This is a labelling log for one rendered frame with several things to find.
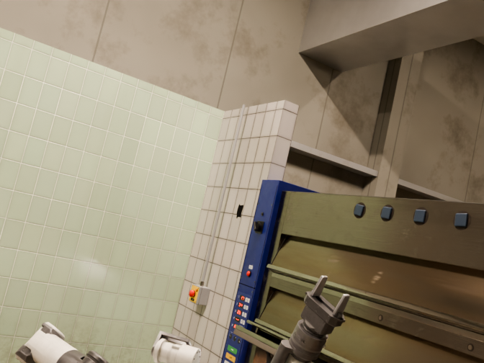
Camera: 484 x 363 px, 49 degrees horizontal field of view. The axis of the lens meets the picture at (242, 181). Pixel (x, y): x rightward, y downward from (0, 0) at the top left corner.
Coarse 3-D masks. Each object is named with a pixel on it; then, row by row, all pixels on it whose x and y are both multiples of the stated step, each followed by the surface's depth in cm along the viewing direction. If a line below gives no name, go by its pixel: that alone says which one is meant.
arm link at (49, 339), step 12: (48, 324) 160; (36, 336) 153; (48, 336) 152; (60, 336) 158; (24, 348) 153; (36, 348) 150; (48, 348) 148; (60, 348) 147; (72, 348) 148; (24, 360) 151; (36, 360) 150; (48, 360) 145
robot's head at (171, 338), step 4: (160, 332) 141; (164, 332) 141; (160, 336) 140; (164, 336) 142; (168, 336) 141; (172, 336) 140; (176, 336) 140; (180, 336) 140; (156, 340) 140; (160, 340) 139; (168, 340) 143; (172, 340) 142; (176, 340) 142; (180, 340) 140; (184, 340) 139; (188, 340) 139; (156, 344) 138; (188, 344) 140; (152, 348) 138; (156, 348) 137; (152, 352) 138
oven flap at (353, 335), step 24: (264, 312) 251; (288, 312) 239; (288, 336) 226; (336, 336) 209; (360, 336) 200; (384, 336) 192; (408, 336) 185; (336, 360) 201; (360, 360) 194; (384, 360) 186; (408, 360) 179; (432, 360) 173; (456, 360) 167; (480, 360) 161
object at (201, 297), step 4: (192, 284) 304; (196, 284) 303; (192, 288) 303; (196, 288) 300; (200, 288) 297; (204, 288) 298; (208, 288) 300; (196, 292) 298; (200, 292) 297; (204, 292) 298; (208, 292) 300; (196, 296) 297; (200, 296) 297; (204, 296) 298; (208, 296) 300; (192, 300) 300; (196, 300) 296; (200, 300) 297; (204, 300) 298; (196, 304) 296; (200, 304) 297; (204, 304) 298
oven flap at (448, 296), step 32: (288, 256) 248; (320, 256) 231; (352, 256) 216; (384, 256) 203; (352, 288) 203; (384, 288) 194; (416, 288) 183; (448, 288) 174; (480, 288) 165; (448, 320) 165; (480, 320) 159
